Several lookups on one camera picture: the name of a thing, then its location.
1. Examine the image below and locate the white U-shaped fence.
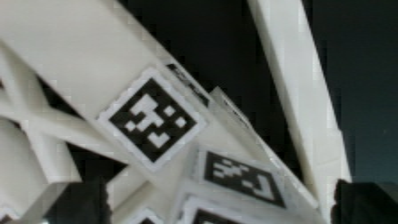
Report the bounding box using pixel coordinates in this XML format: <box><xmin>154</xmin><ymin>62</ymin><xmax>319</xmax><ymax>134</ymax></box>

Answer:
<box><xmin>246</xmin><ymin>0</ymin><xmax>351</xmax><ymax>216</ymax></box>

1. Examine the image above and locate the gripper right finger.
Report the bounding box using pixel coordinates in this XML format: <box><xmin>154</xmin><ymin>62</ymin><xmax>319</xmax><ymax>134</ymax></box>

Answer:
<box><xmin>330</xmin><ymin>180</ymin><xmax>398</xmax><ymax>224</ymax></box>

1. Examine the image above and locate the white chair back frame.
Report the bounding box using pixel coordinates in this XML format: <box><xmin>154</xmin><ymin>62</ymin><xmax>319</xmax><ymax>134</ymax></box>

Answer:
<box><xmin>0</xmin><ymin>0</ymin><xmax>321</xmax><ymax>224</ymax></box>

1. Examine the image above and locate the white marker cube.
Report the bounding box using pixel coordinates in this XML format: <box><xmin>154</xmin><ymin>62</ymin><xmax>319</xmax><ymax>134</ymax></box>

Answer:
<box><xmin>170</xmin><ymin>146</ymin><xmax>298</xmax><ymax>224</ymax></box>

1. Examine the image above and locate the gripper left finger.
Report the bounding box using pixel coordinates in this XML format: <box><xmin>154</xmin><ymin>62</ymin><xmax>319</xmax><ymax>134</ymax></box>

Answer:
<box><xmin>15</xmin><ymin>176</ymin><xmax>113</xmax><ymax>224</ymax></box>

